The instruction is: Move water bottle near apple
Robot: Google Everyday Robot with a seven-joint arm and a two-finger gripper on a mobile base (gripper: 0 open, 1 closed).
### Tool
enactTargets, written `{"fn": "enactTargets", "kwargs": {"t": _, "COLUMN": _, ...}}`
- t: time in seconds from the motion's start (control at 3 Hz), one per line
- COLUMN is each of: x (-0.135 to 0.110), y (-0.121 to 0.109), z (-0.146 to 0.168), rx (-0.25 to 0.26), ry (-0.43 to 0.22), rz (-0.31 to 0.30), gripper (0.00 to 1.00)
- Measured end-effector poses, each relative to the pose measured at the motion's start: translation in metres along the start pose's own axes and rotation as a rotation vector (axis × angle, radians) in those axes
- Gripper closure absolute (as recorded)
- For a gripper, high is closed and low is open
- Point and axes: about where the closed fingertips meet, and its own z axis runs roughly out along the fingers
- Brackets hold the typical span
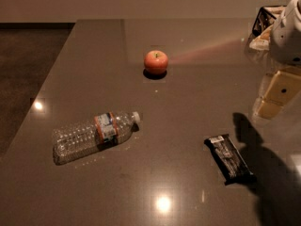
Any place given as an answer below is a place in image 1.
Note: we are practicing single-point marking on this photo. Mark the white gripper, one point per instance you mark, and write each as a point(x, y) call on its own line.
point(287, 38)

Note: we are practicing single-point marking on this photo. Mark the red apple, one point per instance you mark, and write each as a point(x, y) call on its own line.
point(155, 62)

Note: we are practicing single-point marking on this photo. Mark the clear plastic water bottle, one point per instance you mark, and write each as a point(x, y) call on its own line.
point(88, 137)

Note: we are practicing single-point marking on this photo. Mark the black snack bar wrapper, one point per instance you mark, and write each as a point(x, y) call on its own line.
point(229, 160)

